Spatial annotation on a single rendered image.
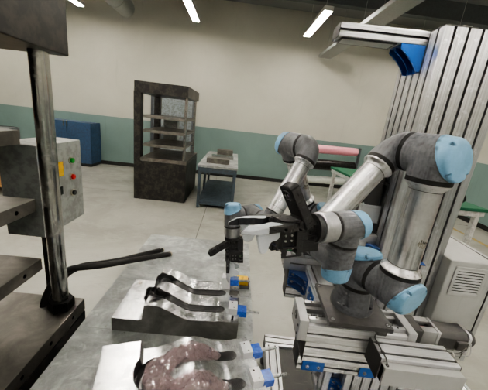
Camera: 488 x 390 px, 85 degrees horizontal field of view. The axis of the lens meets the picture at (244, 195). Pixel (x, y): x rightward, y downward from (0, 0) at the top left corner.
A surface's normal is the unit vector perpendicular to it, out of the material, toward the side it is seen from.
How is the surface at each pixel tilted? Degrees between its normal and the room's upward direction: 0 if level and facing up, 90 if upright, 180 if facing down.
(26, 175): 90
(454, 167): 82
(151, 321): 90
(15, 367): 0
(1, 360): 0
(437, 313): 90
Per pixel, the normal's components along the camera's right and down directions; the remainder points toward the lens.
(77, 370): 0.11, -0.95
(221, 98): 0.02, 0.28
